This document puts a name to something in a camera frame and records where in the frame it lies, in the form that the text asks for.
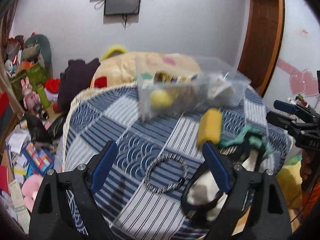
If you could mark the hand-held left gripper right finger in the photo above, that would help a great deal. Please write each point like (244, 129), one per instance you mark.
(215, 166)

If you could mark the person's right hand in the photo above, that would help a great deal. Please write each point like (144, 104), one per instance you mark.
(305, 166)

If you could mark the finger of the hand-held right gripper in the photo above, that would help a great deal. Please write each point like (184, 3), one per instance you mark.
(278, 120)
(285, 107)

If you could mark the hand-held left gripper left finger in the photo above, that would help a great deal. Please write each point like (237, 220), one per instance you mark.
(104, 166)

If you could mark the green plush toy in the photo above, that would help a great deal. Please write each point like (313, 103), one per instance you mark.
(40, 50)

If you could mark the yellow soft ball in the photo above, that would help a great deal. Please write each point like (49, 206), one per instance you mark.
(161, 98)

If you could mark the pink plush toy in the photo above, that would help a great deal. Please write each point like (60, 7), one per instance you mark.
(31, 191)

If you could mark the yellow plush loop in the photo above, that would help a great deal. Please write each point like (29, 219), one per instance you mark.
(113, 50)

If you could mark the large beige plush toy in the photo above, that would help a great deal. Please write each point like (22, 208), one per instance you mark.
(120, 70)

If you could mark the dark purple cloth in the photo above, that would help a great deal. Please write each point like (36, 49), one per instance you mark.
(75, 80)

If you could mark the colourful blue puzzle box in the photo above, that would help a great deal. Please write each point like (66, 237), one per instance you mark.
(37, 158)

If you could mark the yellow plush toy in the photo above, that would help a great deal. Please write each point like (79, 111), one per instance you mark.
(291, 180)

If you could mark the yellow sponge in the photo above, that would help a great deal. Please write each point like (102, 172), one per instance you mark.
(209, 127)

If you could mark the pink heart wall stickers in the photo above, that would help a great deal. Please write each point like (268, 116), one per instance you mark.
(302, 82)

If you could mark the green cardboard box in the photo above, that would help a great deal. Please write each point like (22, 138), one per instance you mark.
(25, 78)

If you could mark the black and white cloth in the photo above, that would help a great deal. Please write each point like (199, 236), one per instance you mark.
(202, 192)

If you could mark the clear plastic storage box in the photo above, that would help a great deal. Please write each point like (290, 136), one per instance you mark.
(190, 90)

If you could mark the red cloth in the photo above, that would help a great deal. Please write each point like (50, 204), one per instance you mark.
(53, 85)

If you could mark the blue patchwork quilt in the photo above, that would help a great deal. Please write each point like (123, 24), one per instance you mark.
(140, 140)

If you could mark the pink rabbit toy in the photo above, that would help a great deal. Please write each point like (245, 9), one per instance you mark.
(29, 93)

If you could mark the black plastic bag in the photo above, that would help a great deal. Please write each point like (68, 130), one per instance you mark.
(43, 130)

